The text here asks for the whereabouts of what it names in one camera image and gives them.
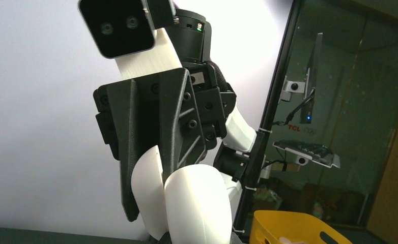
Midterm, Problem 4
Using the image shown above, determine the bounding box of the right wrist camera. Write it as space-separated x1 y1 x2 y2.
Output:
77 0 183 81

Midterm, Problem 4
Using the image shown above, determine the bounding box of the white earbud charging case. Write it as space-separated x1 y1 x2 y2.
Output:
131 146 232 243

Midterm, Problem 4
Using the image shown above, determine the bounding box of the white webcam on bracket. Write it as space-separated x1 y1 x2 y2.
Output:
279 80 305 102

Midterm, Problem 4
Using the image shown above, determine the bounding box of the white webcam under tray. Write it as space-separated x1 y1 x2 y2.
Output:
294 155 312 166

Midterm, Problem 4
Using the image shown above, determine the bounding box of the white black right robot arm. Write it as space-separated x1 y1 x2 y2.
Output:
93 8 265 222

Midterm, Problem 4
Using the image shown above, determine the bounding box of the yellow plastic basket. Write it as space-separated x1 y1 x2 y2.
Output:
249 210 351 243

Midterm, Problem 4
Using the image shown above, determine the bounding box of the black monitor on mount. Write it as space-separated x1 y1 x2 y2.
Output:
300 33 323 124

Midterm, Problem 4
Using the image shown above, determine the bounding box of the black front frame post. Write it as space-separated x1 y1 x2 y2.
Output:
233 1 304 231

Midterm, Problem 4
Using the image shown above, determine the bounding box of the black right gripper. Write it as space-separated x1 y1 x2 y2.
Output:
93 62 236 222

